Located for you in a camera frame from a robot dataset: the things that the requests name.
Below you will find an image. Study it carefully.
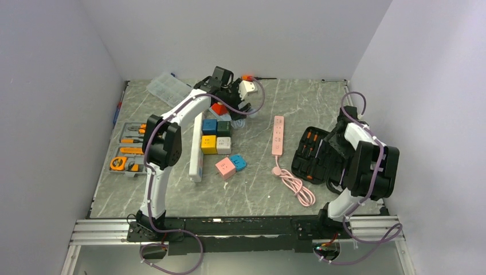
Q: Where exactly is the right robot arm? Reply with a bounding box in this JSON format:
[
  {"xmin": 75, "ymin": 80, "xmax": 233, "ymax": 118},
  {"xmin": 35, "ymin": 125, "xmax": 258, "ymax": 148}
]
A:
[{"xmin": 315, "ymin": 105, "xmax": 399, "ymax": 238}]

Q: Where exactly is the clear plastic organizer box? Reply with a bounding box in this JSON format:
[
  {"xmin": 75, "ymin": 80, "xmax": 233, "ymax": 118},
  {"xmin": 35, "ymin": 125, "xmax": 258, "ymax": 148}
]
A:
[{"xmin": 146, "ymin": 73, "xmax": 192, "ymax": 107}]

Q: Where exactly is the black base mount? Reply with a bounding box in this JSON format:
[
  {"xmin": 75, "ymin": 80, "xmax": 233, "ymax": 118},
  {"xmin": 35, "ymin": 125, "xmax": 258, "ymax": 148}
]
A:
[{"xmin": 127, "ymin": 214, "xmax": 348, "ymax": 256}]

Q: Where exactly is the grey tool tray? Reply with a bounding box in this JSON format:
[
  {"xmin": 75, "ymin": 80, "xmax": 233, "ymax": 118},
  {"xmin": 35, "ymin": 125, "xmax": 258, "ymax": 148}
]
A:
[{"xmin": 107, "ymin": 122, "xmax": 146, "ymax": 177}]

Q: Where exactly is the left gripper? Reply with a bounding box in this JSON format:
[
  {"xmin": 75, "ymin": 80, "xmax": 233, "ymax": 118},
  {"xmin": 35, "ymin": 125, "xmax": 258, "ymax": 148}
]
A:
[{"xmin": 221, "ymin": 79, "xmax": 252, "ymax": 121}]

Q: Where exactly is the yellow cube socket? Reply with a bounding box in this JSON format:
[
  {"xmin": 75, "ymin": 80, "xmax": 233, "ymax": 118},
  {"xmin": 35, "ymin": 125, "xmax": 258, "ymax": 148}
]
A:
[{"xmin": 201, "ymin": 135, "xmax": 218, "ymax": 155}]

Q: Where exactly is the white power strip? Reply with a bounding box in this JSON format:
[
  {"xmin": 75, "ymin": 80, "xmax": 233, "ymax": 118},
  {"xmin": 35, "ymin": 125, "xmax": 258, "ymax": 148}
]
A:
[{"xmin": 189, "ymin": 113, "xmax": 205, "ymax": 183}]

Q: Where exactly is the white cube socket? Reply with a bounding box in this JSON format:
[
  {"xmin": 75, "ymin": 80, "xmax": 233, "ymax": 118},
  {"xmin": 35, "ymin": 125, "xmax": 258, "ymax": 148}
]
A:
[{"xmin": 216, "ymin": 137, "xmax": 232, "ymax": 155}]

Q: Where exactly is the dark green cube socket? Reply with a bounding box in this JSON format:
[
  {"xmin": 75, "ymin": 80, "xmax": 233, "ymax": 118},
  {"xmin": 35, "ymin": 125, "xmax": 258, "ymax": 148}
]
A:
[{"xmin": 217, "ymin": 121, "xmax": 232, "ymax": 137}]

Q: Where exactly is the light blue power strip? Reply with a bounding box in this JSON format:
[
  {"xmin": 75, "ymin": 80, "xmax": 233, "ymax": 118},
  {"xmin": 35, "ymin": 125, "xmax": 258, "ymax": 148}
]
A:
[{"xmin": 209, "ymin": 109, "xmax": 246, "ymax": 129}]

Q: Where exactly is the light blue plug adapter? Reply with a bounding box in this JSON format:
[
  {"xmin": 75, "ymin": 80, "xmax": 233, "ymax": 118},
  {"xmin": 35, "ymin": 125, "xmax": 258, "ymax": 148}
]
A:
[{"xmin": 229, "ymin": 154, "xmax": 247, "ymax": 171}]

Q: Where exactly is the blue cube socket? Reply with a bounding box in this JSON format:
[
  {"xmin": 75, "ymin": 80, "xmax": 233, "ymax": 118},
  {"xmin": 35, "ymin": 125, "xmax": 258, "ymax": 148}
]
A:
[{"xmin": 202, "ymin": 119, "xmax": 218, "ymax": 135}]

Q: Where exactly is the red cube socket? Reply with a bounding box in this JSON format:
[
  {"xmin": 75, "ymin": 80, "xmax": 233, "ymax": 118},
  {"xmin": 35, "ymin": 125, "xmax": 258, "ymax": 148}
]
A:
[{"xmin": 211, "ymin": 102, "xmax": 229, "ymax": 116}]

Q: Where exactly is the black tool case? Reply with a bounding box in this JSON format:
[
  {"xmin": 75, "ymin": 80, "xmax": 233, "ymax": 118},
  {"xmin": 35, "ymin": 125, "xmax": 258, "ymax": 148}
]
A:
[{"xmin": 291, "ymin": 126, "xmax": 352, "ymax": 195}]

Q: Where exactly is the orange handled screwdriver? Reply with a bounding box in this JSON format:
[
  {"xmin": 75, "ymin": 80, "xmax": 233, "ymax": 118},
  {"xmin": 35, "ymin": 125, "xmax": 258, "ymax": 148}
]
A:
[{"xmin": 241, "ymin": 74, "xmax": 277, "ymax": 82}]

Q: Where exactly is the blue red pen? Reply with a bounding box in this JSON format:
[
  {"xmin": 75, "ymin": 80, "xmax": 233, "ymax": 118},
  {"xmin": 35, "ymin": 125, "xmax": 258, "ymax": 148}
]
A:
[{"xmin": 112, "ymin": 91, "xmax": 125, "ymax": 125}]

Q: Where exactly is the pink cube socket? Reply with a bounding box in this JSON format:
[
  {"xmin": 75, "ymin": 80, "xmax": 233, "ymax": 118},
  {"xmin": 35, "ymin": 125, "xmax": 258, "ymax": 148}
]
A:
[{"xmin": 215, "ymin": 157, "xmax": 236, "ymax": 180}]

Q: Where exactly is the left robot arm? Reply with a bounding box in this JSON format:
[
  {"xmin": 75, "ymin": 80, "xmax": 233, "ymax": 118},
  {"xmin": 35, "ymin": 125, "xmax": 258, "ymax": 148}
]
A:
[{"xmin": 136, "ymin": 66, "xmax": 251, "ymax": 241}]

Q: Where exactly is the pink power strip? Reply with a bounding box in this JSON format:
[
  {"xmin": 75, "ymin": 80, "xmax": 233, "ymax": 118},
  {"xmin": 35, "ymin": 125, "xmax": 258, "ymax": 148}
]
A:
[{"xmin": 272, "ymin": 116, "xmax": 316, "ymax": 207}]

